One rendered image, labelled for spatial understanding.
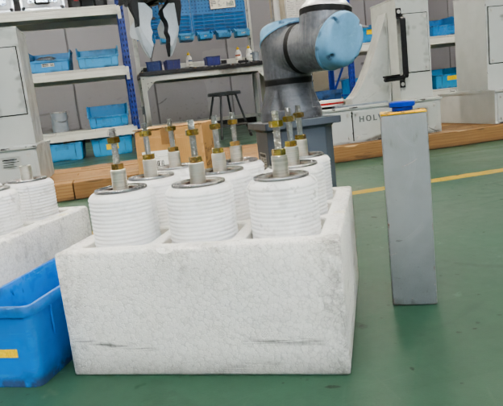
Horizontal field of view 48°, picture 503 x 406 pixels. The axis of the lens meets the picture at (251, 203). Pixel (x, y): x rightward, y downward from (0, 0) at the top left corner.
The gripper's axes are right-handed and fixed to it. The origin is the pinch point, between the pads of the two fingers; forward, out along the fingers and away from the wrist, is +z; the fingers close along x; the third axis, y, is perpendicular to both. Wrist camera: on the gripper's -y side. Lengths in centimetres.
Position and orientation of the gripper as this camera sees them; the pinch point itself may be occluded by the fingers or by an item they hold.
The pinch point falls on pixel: (161, 48)
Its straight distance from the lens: 105.4
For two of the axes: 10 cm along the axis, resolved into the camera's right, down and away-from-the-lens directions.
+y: -6.0, -0.8, 8.0
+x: -7.9, 1.9, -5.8
